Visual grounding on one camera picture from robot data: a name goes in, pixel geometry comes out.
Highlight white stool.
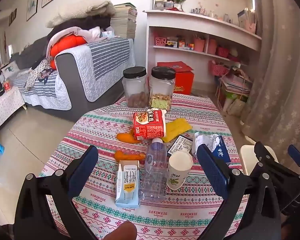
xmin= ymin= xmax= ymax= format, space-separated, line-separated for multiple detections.
xmin=240 ymin=144 xmax=278 ymax=175

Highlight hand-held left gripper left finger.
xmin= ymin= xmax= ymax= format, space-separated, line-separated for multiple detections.
xmin=14 ymin=145 xmax=99 ymax=240

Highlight white bookshelf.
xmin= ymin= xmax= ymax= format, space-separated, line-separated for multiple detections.
xmin=143 ymin=0 xmax=263 ymax=93

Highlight grey sofa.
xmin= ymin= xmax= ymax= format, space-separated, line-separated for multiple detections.
xmin=5 ymin=36 xmax=137 ymax=117

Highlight small orange peel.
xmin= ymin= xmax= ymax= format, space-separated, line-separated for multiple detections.
xmin=114 ymin=150 xmax=147 ymax=162

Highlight grey floral curtain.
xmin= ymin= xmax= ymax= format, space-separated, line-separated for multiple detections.
xmin=240 ymin=0 xmax=300 ymax=168

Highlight pile of papers and bags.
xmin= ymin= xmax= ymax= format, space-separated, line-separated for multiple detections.
xmin=215 ymin=66 xmax=253 ymax=115

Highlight floral garment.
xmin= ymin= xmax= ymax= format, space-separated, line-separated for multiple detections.
xmin=24 ymin=59 xmax=55 ymax=90

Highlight person's left hand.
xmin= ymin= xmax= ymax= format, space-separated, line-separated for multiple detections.
xmin=106 ymin=221 xmax=138 ymax=240

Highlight orange cushion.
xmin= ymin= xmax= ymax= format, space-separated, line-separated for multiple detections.
xmin=49 ymin=35 xmax=87 ymax=58

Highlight stack of books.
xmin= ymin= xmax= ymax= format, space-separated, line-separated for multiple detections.
xmin=111 ymin=3 xmax=138 ymax=40

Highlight white milk carton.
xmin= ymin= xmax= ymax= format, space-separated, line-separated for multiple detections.
xmin=114 ymin=160 xmax=140 ymax=208

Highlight white paper cup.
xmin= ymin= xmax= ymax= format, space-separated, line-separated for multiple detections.
xmin=166 ymin=150 xmax=194 ymax=190

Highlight coffee table with white cloth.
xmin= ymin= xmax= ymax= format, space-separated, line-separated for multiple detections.
xmin=0 ymin=86 xmax=28 ymax=133

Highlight large pink basket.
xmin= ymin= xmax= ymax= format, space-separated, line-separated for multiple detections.
xmin=209 ymin=60 xmax=229 ymax=77

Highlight plastic jar of peanuts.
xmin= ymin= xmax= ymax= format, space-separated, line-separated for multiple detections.
xmin=148 ymin=66 xmax=177 ymax=112

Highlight crumpled white tissue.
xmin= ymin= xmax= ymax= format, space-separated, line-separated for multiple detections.
xmin=192 ymin=132 xmax=219 ymax=159

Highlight cream fleece blanket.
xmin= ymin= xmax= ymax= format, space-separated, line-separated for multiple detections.
xmin=45 ymin=0 xmax=117 ymax=28

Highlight white pillow with green print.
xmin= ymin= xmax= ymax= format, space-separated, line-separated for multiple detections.
xmin=1 ymin=61 xmax=22 ymax=79

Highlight small dark picture frames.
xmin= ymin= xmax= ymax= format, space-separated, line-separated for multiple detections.
xmin=9 ymin=9 xmax=17 ymax=27

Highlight framed blue picture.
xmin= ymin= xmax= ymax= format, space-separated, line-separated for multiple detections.
xmin=26 ymin=0 xmax=41 ymax=22

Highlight dark folded blanket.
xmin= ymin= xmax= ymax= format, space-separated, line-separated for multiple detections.
xmin=49 ymin=15 xmax=112 ymax=37

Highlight striped quilted sofa cover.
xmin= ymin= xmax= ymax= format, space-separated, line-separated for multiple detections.
xmin=55 ymin=38 xmax=136 ymax=103
xmin=10 ymin=69 xmax=73 ymax=110

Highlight clear plastic bottle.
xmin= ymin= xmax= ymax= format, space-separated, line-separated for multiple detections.
xmin=139 ymin=137 xmax=168 ymax=203

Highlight red noodle carton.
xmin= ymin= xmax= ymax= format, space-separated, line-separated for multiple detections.
xmin=133 ymin=109 xmax=167 ymax=140

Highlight plastic jar of dark nuts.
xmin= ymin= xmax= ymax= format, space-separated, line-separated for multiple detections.
xmin=122 ymin=66 xmax=150 ymax=107

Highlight patterned tablecloth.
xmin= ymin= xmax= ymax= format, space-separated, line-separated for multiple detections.
xmin=39 ymin=94 xmax=250 ymax=240

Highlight pink cylinder container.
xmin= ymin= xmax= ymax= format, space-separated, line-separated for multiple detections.
xmin=207 ymin=39 xmax=218 ymax=54
xmin=193 ymin=37 xmax=205 ymax=52

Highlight yellow packet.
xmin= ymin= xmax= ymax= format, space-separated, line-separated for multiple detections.
xmin=161 ymin=118 xmax=193 ymax=143

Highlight large forked orange peel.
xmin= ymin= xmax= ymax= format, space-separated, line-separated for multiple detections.
xmin=116 ymin=127 xmax=144 ymax=144

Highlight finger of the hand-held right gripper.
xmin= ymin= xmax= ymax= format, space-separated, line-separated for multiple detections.
xmin=254 ymin=141 xmax=300 ymax=184
xmin=287 ymin=144 xmax=300 ymax=181

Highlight red cardboard box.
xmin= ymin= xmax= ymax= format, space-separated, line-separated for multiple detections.
xmin=157 ymin=61 xmax=195 ymax=95

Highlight blue tissue pack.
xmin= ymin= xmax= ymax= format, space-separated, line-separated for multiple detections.
xmin=210 ymin=135 xmax=232 ymax=165

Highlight black and white cigarette box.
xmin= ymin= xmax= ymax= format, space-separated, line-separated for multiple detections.
xmin=167 ymin=135 xmax=194 ymax=155

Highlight pink paper bag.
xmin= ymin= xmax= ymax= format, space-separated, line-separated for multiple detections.
xmin=237 ymin=7 xmax=257 ymax=34

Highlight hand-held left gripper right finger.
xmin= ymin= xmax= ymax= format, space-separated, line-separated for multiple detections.
xmin=197 ymin=144 xmax=282 ymax=240

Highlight pink cloth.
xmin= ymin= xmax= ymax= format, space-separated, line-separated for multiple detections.
xmin=47 ymin=26 xmax=108 ymax=55

